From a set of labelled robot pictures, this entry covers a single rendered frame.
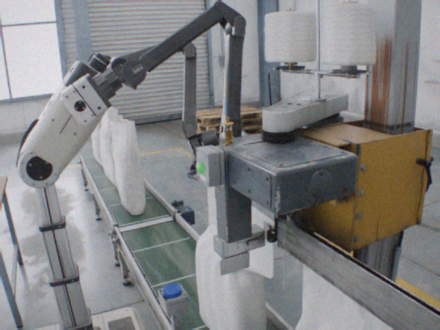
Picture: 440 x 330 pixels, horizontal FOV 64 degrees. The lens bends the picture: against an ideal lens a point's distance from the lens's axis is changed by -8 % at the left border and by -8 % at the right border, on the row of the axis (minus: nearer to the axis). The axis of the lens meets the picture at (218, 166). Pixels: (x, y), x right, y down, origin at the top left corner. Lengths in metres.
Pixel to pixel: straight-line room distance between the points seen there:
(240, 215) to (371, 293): 0.39
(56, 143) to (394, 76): 1.11
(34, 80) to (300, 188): 7.78
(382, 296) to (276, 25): 0.80
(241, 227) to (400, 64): 0.65
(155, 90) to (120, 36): 1.43
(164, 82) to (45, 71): 2.60
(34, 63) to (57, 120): 7.02
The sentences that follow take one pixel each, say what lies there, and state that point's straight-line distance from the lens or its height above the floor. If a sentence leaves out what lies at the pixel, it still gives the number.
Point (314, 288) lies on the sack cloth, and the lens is 1.05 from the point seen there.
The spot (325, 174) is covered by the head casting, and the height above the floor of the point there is 1.30.
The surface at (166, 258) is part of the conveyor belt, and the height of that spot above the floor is 0.38.
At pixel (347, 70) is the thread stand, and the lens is 1.04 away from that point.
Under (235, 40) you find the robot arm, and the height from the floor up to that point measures 1.60.
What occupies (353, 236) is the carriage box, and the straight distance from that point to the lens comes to 1.09.
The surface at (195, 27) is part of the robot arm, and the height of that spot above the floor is 1.65.
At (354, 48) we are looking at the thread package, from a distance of 0.99.
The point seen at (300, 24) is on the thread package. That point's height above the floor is 1.64.
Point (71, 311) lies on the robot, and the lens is 1.81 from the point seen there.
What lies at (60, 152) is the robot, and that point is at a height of 1.26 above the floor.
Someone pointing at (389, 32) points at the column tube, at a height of 1.62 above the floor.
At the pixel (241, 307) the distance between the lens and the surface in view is 1.45.
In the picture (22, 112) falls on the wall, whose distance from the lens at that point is 8.44.
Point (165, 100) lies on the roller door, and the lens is 8.81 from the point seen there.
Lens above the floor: 1.58
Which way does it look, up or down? 17 degrees down
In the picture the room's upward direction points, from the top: 3 degrees counter-clockwise
